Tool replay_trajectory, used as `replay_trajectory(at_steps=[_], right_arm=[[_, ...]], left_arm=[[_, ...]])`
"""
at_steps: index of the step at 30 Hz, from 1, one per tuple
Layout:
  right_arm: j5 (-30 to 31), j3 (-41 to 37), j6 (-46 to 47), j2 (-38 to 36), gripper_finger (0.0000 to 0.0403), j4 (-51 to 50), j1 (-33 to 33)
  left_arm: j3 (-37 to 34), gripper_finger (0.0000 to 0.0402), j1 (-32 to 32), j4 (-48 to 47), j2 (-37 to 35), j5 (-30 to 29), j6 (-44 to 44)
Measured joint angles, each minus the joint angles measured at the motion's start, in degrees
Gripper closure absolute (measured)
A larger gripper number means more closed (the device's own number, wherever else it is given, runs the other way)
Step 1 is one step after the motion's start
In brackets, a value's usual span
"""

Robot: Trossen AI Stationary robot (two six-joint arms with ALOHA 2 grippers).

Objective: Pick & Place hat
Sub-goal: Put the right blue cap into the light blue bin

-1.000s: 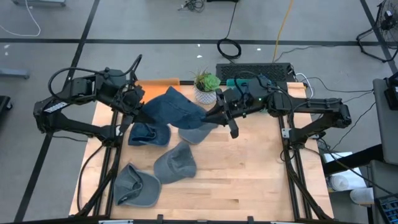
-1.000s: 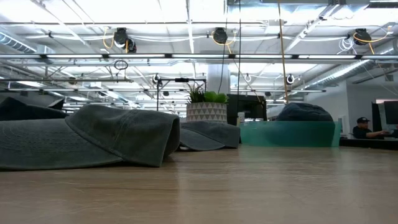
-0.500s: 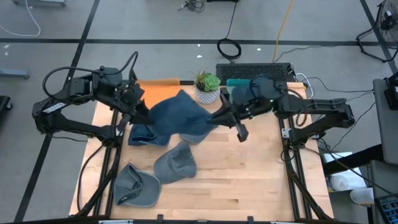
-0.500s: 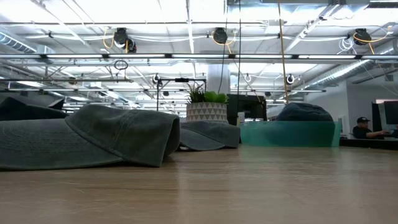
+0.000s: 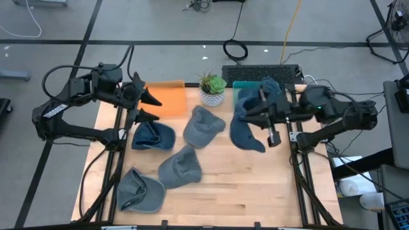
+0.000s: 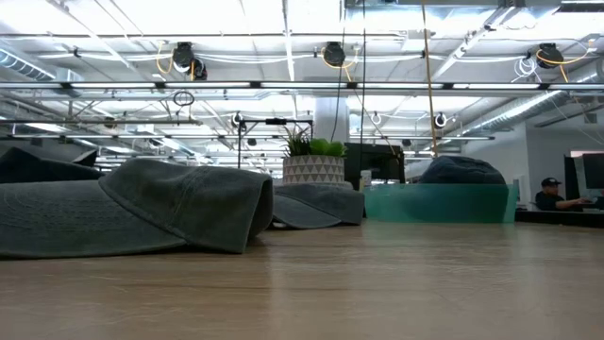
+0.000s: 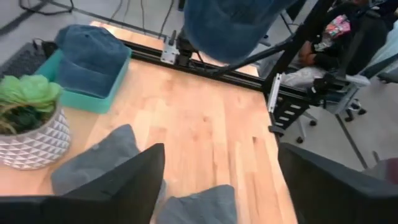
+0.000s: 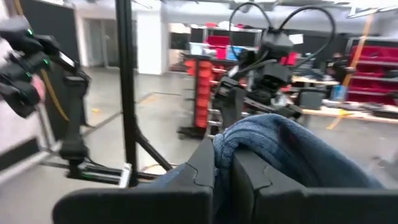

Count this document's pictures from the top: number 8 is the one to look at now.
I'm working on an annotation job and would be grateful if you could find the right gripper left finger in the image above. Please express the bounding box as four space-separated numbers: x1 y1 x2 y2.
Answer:
52 138 216 224

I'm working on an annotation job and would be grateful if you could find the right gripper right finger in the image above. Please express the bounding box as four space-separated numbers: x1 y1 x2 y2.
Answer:
229 148 398 224

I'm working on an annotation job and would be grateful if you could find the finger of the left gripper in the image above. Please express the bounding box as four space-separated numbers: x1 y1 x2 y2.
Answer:
276 104 304 119
214 76 247 129

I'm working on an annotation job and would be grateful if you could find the blue denim cap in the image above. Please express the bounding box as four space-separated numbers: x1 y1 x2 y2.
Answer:
136 113 386 224

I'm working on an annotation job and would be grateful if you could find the red storage bin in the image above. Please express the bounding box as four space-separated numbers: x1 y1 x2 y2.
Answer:
279 52 300 66

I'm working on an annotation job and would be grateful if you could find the black box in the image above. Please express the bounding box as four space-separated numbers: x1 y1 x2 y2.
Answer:
297 88 326 111

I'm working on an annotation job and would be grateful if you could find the white paper sheet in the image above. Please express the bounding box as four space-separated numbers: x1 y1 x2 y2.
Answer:
288 33 305 45

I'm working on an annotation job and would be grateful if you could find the long wooden workbench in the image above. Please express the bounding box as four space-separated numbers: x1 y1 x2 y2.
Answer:
292 76 398 125

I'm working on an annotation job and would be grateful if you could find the person's hand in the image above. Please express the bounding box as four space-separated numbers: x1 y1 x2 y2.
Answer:
30 74 47 103

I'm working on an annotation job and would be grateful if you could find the black partition panel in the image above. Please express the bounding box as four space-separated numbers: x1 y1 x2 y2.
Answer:
18 0 88 141

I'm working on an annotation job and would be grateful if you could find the yellow hanging cable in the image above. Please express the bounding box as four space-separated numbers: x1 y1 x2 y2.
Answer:
325 14 374 131

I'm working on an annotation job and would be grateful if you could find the wire shelf with red bins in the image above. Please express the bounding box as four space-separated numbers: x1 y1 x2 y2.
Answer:
346 37 398 106

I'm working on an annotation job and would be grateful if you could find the black aluminium rig frame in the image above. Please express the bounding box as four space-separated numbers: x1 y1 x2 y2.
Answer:
67 0 175 189

